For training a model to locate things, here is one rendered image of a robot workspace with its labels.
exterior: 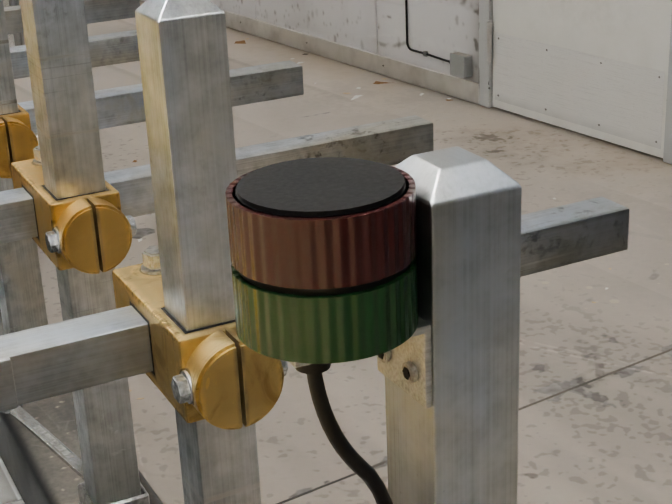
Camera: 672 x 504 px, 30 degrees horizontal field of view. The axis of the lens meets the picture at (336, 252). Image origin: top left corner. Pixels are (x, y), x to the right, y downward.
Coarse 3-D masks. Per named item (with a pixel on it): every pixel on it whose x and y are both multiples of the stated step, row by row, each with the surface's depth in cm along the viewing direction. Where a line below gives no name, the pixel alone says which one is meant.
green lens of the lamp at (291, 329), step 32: (416, 256) 40; (256, 288) 39; (384, 288) 38; (416, 288) 40; (256, 320) 39; (288, 320) 38; (320, 320) 38; (352, 320) 38; (384, 320) 39; (416, 320) 40; (288, 352) 39; (320, 352) 38; (352, 352) 38; (384, 352) 39
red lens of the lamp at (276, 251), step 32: (256, 224) 38; (288, 224) 37; (320, 224) 37; (352, 224) 37; (384, 224) 38; (256, 256) 38; (288, 256) 37; (320, 256) 37; (352, 256) 37; (384, 256) 38; (320, 288) 38
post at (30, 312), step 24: (0, 0) 105; (0, 24) 106; (0, 48) 106; (0, 72) 107; (0, 96) 108; (24, 240) 113; (0, 264) 113; (24, 264) 114; (0, 288) 115; (24, 288) 114; (24, 312) 115
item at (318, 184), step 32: (320, 160) 42; (352, 160) 42; (256, 192) 39; (288, 192) 39; (320, 192) 39; (352, 192) 38; (384, 192) 38; (288, 288) 38; (352, 288) 38; (416, 352) 42; (320, 384) 42; (416, 384) 42; (320, 416) 42; (352, 448) 43
